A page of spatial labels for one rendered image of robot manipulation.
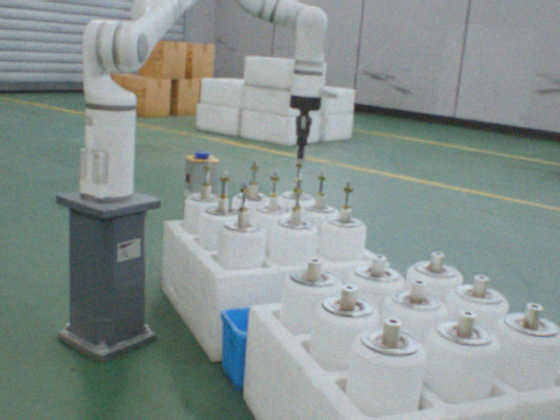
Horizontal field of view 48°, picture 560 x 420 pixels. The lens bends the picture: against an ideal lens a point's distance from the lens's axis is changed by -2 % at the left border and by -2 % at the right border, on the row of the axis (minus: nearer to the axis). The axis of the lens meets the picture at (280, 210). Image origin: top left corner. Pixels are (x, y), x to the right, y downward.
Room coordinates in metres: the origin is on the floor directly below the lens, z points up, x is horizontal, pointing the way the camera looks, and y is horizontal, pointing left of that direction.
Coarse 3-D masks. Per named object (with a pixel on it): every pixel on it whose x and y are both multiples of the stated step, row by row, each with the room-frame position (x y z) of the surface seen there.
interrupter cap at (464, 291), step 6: (456, 288) 0.97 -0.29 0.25; (462, 288) 0.97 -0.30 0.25; (468, 288) 0.97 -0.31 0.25; (462, 294) 0.94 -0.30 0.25; (468, 294) 0.95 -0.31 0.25; (486, 294) 0.96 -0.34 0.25; (492, 294) 0.95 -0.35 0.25; (498, 294) 0.96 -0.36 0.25; (468, 300) 0.92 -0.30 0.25; (474, 300) 0.92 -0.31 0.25; (480, 300) 0.92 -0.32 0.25; (486, 300) 0.92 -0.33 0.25; (492, 300) 0.93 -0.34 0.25; (498, 300) 0.93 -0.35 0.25
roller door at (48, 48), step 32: (0, 0) 6.09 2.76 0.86; (32, 0) 6.38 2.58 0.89; (64, 0) 6.66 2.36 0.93; (96, 0) 6.97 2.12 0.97; (128, 0) 7.34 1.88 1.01; (0, 32) 6.09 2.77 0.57; (32, 32) 6.37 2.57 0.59; (64, 32) 6.67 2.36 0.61; (0, 64) 6.09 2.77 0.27; (32, 64) 6.36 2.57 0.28; (64, 64) 6.67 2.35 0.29
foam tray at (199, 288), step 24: (168, 240) 1.44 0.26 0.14; (192, 240) 1.34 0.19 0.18; (168, 264) 1.43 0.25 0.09; (192, 264) 1.27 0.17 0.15; (216, 264) 1.20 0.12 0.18; (264, 264) 1.25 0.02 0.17; (336, 264) 1.26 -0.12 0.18; (360, 264) 1.27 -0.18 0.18; (168, 288) 1.43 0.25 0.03; (192, 288) 1.26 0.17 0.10; (216, 288) 1.13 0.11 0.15; (240, 288) 1.15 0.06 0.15; (264, 288) 1.18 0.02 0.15; (192, 312) 1.25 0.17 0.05; (216, 312) 1.13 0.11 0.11; (216, 336) 1.14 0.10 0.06; (216, 360) 1.14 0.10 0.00
